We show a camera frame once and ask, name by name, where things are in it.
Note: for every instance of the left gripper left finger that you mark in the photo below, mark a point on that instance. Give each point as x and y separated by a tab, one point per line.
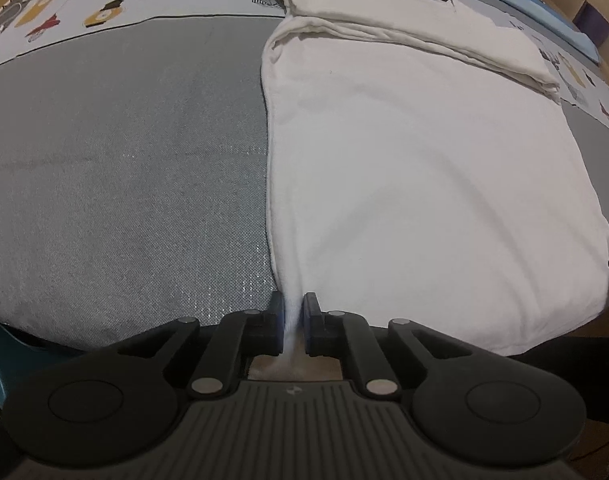
235	342

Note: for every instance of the purple box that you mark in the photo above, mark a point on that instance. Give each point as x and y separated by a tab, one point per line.
590	21

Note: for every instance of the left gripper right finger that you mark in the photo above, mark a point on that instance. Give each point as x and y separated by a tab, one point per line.
348	338

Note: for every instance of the white long-sleeve shirt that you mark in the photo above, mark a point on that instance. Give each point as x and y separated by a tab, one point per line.
421	167

